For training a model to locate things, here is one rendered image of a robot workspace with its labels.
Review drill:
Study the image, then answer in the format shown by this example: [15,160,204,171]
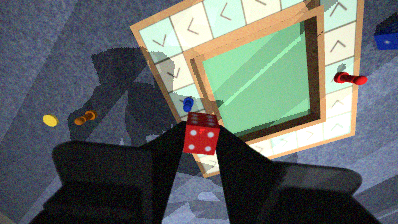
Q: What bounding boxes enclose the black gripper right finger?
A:
[216,125,362,224]

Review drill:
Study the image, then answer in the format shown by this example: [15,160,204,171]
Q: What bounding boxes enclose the blue pawn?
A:
[183,97,194,112]

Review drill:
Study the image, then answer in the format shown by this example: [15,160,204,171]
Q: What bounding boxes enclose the red pawn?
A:
[334,72,368,85]

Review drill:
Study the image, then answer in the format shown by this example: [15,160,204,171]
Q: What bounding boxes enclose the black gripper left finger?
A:
[52,121,187,224]

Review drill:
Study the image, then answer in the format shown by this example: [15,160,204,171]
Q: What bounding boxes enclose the red die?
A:
[183,111,220,156]

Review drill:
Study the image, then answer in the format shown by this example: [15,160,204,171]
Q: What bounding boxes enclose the board game track with arrow squares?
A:
[129,0,364,178]

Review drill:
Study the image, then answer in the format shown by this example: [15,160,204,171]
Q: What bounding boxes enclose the orange pawn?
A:
[74,110,98,125]

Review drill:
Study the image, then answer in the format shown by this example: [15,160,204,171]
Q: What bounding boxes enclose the blue die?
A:
[374,21,398,50]

